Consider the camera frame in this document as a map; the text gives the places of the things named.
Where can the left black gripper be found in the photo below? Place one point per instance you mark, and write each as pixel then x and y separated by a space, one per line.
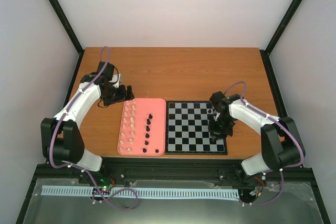
pixel 122 97

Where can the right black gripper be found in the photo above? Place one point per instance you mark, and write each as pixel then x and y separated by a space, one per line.
pixel 212 128

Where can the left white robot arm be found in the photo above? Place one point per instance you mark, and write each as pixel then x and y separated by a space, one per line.
pixel 61 141

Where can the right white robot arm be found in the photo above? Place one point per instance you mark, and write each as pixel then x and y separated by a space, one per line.
pixel 281 144

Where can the right controller board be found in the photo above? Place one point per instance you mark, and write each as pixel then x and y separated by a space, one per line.
pixel 258 189

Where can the controller board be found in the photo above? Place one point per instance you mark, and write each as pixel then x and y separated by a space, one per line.
pixel 108 183
pixel 258 189

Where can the left controller board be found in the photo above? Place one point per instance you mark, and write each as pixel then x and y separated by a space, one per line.
pixel 108 183

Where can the black white chessboard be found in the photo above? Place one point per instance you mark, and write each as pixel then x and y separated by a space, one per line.
pixel 187 129

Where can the pink plastic tray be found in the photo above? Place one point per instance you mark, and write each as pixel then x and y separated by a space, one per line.
pixel 144 107

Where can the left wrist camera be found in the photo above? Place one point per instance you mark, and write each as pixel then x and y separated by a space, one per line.
pixel 116 80

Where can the black aluminium frame rail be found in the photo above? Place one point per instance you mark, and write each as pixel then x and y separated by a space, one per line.
pixel 290 196

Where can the light blue cable duct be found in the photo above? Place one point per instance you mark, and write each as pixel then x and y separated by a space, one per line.
pixel 142 193

